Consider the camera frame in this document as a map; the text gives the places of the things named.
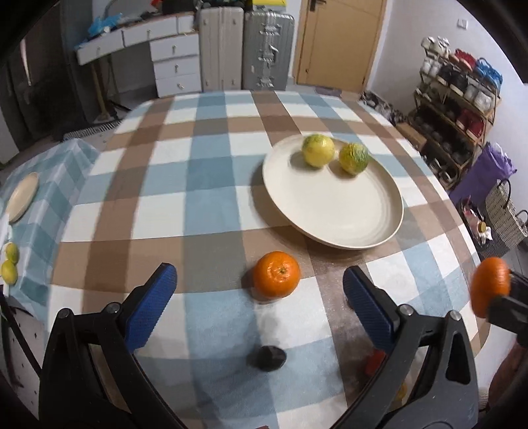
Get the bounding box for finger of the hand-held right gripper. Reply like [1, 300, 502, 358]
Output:
[488, 294, 528, 344]
[509, 270, 528, 304]

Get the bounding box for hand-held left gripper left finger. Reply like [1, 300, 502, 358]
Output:
[39, 263, 186, 429]

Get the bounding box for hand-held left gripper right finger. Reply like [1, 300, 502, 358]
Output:
[342, 265, 481, 429]

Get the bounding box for orange mandarin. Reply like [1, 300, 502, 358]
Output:
[470, 256, 512, 318]
[252, 251, 301, 300]

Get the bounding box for red tomato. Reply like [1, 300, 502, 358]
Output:
[363, 350, 386, 377]

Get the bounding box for large cream plate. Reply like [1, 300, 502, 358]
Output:
[262, 134, 404, 250]

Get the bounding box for dark plum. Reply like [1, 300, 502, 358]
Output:
[247, 346, 287, 372]

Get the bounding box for woven basket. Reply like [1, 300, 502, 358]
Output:
[484, 179, 528, 248]

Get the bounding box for open bag with small items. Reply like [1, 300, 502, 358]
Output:
[460, 198, 493, 244]

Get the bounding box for brown blue checked blanket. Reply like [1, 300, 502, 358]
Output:
[49, 90, 491, 429]

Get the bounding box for purple bag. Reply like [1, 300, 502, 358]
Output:
[449, 142, 517, 207]

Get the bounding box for white perforated board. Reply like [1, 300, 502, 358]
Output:
[0, 297, 50, 388]

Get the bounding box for green yellow citrus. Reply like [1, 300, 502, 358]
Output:
[339, 143, 370, 176]

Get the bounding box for teal checked cloth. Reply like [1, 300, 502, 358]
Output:
[0, 138, 100, 298]

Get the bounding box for small cream plate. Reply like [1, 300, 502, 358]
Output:
[5, 172, 40, 223]

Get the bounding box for cardboard box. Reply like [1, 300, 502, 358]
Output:
[396, 121, 427, 151]

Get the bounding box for wooden shoe rack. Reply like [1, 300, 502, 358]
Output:
[406, 37, 502, 182]

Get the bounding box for floor grille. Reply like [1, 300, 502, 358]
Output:
[64, 119, 120, 141]

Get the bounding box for pile of grey sneakers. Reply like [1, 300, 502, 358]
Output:
[361, 91, 407, 124]

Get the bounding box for white desk with drawers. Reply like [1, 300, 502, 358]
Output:
[75, 12, 203, 99]

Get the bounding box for dark grey cabinet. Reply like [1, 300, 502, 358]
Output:
[0, 0, 104, 141]

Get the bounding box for wooden door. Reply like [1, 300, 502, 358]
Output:
[294, 0, 387, 92]

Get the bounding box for beige suitcase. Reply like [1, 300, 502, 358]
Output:
[195, 6, 245, 92]

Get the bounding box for silver suitcase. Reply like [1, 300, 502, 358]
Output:
[242, 10, 295, 90]

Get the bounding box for blue plastic bag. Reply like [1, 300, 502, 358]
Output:
[87, 13, 123, 38]

